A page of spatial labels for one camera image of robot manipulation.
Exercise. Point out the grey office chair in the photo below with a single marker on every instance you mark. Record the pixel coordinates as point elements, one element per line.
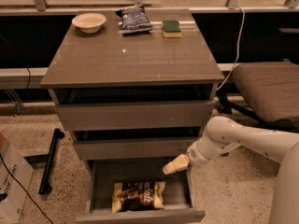
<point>271,89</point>

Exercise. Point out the green yellow sponge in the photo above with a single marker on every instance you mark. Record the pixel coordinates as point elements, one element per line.
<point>171,29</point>

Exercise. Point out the grey drawer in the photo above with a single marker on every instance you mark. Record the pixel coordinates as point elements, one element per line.
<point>135,143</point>
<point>118,108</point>
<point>179,205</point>

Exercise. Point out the white bowl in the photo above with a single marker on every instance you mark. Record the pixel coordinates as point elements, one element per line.
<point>89,23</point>

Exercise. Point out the blue chip bag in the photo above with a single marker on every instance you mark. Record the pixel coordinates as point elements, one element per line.
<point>134,20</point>

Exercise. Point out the black metal bar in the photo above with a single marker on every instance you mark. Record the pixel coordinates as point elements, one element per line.
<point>45,187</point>

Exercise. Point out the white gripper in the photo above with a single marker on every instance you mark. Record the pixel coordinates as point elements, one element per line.
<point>195,154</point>

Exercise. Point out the grey bottom drawer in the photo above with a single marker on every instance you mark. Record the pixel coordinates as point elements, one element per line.
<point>179,205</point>

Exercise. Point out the grey drawer cabinet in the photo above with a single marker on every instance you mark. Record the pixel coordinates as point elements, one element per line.
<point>111,58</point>

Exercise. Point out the white cardboard box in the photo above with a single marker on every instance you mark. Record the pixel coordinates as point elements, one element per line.
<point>15,176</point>

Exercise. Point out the brown chip bag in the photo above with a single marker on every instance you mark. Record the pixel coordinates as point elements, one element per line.
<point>138,196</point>

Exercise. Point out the grey middle drawer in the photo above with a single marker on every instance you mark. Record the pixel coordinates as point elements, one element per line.
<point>135,143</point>

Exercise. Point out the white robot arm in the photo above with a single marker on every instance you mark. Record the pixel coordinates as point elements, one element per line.
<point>222,135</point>

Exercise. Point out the grey top drawer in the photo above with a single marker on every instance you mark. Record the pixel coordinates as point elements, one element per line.
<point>118,108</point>

